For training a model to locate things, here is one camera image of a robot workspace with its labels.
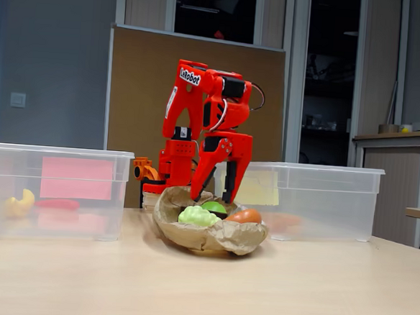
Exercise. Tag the red gripper black motor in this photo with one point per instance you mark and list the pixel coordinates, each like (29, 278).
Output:
(240, 145)

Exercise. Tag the brown toy donut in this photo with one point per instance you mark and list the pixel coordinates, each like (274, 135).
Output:
(245, 216)

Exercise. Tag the wooden block stack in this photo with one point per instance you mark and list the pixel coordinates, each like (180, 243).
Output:
(151, 201)

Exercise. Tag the yellow sticky note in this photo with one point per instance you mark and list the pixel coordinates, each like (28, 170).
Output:
(265, 190)

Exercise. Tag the green toy apple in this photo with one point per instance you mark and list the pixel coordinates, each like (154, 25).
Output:
(213, 206)

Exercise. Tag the light green toy lettuce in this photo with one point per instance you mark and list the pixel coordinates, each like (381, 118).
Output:
(198, 217)

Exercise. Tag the red toy chili pepper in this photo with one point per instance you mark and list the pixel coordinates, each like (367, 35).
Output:
(57, 204)

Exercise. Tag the white and yellow cup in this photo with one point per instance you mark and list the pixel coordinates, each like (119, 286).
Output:
(406, 129)

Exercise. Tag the thin leaning rod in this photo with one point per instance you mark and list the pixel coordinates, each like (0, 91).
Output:
(392, 101)

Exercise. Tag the small red object behind window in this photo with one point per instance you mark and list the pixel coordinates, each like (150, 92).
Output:
(219, 35)

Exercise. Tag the brown tape roll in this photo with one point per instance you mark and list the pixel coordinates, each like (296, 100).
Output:
(388, 129)

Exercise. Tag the pink sticky note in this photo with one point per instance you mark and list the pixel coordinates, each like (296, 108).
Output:
(75, 178)

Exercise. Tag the yellow toy banana bunch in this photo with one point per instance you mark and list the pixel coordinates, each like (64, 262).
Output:
(19, 203)

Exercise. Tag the grey roller shutter cabinet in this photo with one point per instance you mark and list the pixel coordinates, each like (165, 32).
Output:
(392, 184)

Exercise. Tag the white light switch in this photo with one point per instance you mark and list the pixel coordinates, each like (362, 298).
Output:
(18, 100)

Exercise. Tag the brown cork board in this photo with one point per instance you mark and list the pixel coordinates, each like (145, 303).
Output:
(135, 87)

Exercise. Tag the orange table clamp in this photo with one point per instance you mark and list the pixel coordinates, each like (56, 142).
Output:
(142, 169)

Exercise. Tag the crumpled brown paper bag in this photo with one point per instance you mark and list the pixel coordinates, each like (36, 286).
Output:
(226, 238)

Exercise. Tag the orange toy waffle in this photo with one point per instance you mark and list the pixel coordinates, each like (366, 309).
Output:
(288, 219)

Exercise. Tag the red robot arm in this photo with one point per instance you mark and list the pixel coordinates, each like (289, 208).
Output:
(185, 101)

